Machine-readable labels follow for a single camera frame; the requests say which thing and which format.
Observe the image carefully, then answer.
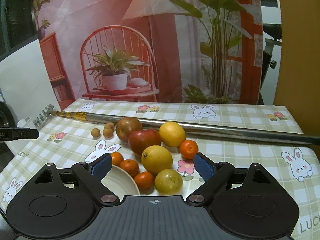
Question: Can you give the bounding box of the mandarin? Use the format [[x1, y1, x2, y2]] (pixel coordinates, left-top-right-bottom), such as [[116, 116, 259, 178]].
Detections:
[[178, 140, 199, 159], [119, 159, 139, 177], [134, 171, 155, 190], [111, 152, 124, 166]]

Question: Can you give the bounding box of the yellow lemon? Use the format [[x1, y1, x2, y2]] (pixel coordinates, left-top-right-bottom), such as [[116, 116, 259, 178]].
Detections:
[[158, 121, 186, 147], [141, 145, 173, 175]]

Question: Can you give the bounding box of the bright red apple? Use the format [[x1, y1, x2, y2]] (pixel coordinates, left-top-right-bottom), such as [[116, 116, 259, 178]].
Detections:
[[128, 129, 162, 156]]

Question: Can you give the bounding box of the dark red-brown apple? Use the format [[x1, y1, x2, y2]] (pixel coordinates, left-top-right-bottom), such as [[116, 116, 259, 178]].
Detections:
[[116, 117, 143, 142]]

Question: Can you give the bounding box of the yellow lemon front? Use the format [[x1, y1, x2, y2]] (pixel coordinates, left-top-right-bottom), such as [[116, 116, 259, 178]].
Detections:
[[141, 145, 173, 175]]

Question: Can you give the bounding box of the dark washing machine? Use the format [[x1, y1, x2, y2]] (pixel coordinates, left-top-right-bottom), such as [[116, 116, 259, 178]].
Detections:
[[0, 101, 16, 127]]

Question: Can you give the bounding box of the beige round plate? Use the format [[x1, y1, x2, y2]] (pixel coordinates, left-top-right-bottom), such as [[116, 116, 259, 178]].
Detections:
[[101, 165, 140, 200]]

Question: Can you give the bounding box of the telescopic metal pole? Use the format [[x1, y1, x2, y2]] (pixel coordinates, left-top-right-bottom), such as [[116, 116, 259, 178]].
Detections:
[[33, 105, 319, 147]]

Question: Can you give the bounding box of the yellow-green round fruit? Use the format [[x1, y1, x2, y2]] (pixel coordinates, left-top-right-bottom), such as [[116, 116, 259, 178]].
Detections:
[[155, 169, 183, 195]]

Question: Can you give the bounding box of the mandarin front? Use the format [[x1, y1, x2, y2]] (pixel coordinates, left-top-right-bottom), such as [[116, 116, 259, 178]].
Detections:
[[134, 171, 155, 190]]

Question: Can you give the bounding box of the checkered bunny tablecloth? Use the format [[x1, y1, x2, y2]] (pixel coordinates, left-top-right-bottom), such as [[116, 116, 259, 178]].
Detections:
[[1, 99, 319, 239]]

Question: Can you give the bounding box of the wooden board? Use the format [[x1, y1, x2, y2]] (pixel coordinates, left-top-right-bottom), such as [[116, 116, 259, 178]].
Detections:
[[274, 0, 319, 135]]

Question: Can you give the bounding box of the printed room backdrop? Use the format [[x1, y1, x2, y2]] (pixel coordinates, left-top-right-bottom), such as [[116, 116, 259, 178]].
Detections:
[[33, 0, 263, 108]]

